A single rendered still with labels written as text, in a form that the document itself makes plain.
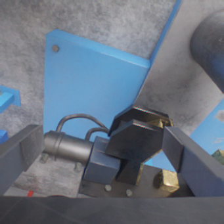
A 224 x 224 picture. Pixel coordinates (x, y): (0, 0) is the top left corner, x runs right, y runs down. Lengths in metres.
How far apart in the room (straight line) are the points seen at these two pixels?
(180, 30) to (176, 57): 0.11
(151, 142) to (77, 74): 0.53
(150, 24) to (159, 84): 0.29
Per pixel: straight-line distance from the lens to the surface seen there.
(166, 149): 0.16
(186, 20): 0.74
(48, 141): 0.62
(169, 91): 0.84
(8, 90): 1.29
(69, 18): 0.91
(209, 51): 0.59
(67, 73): 0.87
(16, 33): 1.07
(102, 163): 0.56
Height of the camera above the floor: 0.85
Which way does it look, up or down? 51 degrees down
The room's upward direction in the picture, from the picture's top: 170 degrees counter-clockwise
